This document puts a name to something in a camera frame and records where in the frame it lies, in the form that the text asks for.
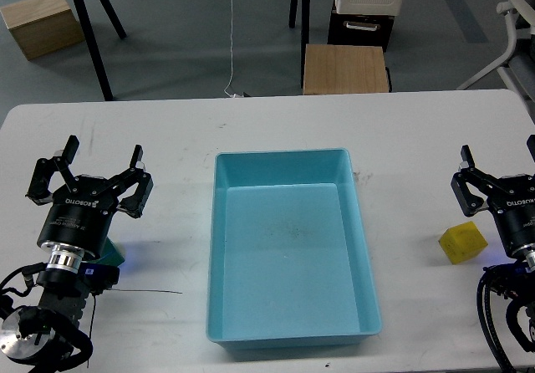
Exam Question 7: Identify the black table legs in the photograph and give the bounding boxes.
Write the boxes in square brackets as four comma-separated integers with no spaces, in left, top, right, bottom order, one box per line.
[288,0,310,88]
[73,0,127,101]

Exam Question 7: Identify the white hanging cable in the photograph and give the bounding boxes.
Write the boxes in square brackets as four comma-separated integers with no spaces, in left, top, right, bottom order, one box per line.
[223,0,247,98]

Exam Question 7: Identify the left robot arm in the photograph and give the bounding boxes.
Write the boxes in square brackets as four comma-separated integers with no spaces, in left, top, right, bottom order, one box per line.
[1,135,153,372]

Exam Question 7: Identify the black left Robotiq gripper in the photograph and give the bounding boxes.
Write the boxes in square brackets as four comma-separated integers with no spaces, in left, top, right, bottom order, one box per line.
[26,135,153,260]

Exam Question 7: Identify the light blue plastic bin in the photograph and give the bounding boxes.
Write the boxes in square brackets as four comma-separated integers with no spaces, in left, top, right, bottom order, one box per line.
[206,148,382,349]

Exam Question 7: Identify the wooden box left floor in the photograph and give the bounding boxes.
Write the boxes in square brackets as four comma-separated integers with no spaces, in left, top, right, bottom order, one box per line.
[1,0,85,60]

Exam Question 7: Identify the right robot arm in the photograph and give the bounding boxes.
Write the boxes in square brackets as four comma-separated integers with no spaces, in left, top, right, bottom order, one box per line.
[451,145,534,372]

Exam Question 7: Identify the yellow block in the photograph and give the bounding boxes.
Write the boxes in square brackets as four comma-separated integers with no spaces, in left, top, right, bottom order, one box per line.
[438,222,488,264]

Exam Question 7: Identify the white office chair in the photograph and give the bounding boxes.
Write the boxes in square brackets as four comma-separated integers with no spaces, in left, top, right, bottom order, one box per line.
[456,0,534,120]

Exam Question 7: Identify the black table legs centre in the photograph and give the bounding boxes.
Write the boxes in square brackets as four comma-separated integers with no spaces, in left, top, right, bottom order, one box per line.
[288,0,310,88]

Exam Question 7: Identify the black storage crate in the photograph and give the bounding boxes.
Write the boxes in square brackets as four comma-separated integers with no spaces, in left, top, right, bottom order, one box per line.
[327,6,395,52]

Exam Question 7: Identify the black table legs left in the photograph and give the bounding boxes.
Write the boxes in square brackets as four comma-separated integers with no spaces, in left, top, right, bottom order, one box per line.
[73,0,127,101]

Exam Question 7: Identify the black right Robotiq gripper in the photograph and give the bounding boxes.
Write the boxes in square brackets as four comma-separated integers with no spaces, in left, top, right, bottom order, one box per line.
[451,135,535,258]

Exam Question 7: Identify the green block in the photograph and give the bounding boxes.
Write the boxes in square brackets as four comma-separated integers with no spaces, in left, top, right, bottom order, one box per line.
[96,238,125,267]

